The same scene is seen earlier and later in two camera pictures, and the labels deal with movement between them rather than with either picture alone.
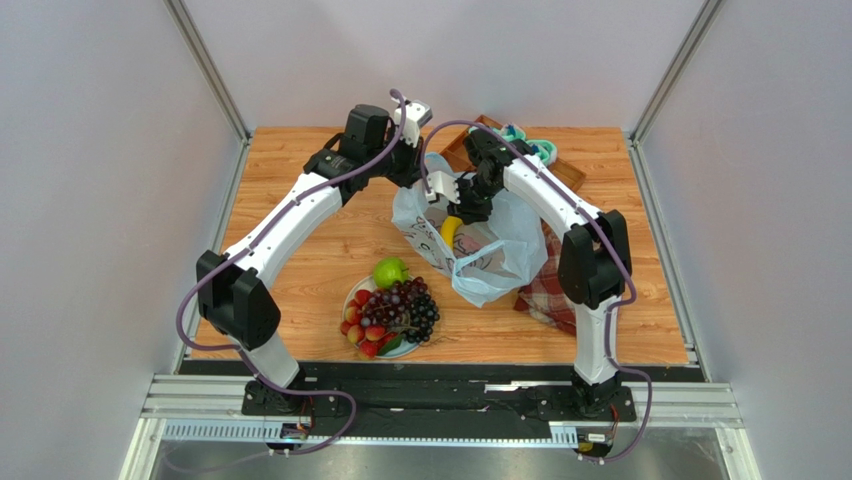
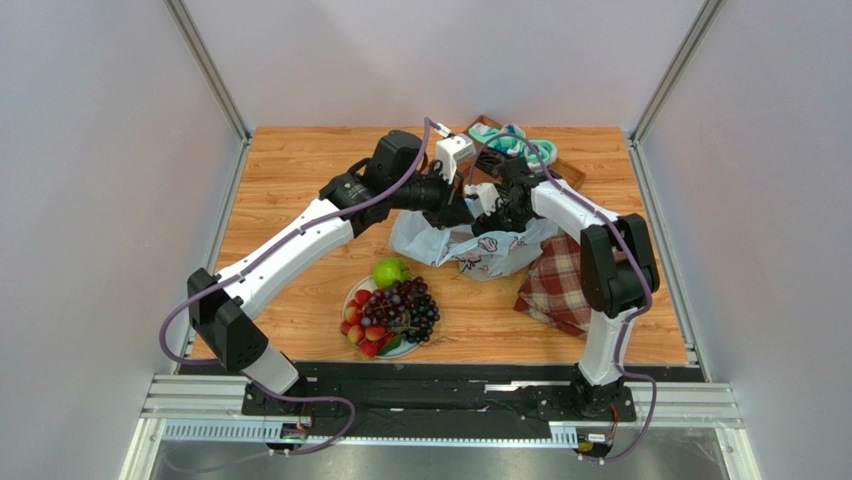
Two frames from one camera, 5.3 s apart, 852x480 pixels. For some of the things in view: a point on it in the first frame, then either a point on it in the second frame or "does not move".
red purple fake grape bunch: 389,306 does not move
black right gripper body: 470,205 -> 496,217
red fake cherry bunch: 370,339 does not move
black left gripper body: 403,162 -> 439,199
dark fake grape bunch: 425,313 does not move
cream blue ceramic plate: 401,346 does not move
